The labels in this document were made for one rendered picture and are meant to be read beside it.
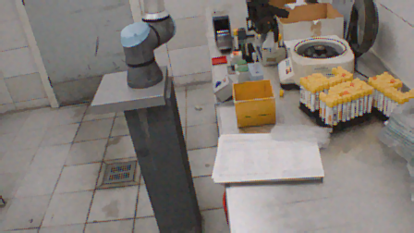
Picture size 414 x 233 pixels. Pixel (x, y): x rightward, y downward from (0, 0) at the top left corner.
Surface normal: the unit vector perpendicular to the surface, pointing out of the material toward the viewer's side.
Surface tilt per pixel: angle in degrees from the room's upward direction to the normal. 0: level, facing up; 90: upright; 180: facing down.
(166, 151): 90
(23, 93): 90
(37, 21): 90
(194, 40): 90
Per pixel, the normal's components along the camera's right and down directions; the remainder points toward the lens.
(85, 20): 0.04, 0.52
